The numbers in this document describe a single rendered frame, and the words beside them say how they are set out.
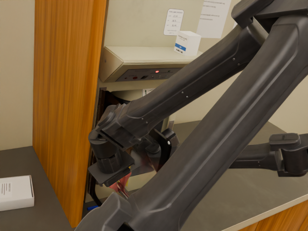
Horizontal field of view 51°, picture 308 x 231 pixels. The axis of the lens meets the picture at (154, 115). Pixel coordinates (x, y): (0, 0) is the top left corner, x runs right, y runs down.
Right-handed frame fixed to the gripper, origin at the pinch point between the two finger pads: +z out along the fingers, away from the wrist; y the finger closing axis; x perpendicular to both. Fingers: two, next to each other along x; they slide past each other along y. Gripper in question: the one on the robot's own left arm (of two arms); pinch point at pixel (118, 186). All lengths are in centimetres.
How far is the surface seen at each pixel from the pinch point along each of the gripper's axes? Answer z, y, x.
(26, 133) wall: 20, 11, -66
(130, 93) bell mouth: -5.5, -21.3, -24.6
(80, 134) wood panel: -9.9, 1.1, -14.3
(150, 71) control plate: -18.1, -23.7, -13.4
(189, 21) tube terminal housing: -23, -44, -20
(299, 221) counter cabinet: 91, -80, 15
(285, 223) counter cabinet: 81, -68, 13
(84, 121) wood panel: -13.7, -1.1, -13.8
